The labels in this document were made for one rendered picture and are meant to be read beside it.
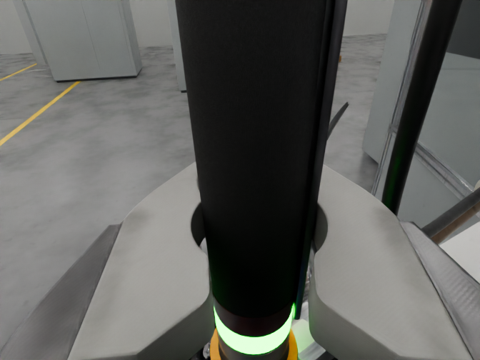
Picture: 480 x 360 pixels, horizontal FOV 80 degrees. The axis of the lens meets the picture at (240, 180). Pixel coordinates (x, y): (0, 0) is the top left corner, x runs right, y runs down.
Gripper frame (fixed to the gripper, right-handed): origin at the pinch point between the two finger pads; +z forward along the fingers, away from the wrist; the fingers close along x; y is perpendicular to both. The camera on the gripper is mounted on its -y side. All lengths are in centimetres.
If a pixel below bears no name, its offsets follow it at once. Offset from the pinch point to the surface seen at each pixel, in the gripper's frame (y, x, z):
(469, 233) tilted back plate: 25.5, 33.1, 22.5
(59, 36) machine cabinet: 58, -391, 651
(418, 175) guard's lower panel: 60, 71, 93
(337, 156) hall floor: 150, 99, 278
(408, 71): 24, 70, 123
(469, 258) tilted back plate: 27.3, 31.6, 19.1
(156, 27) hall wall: 89, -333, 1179
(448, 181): 52, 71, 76
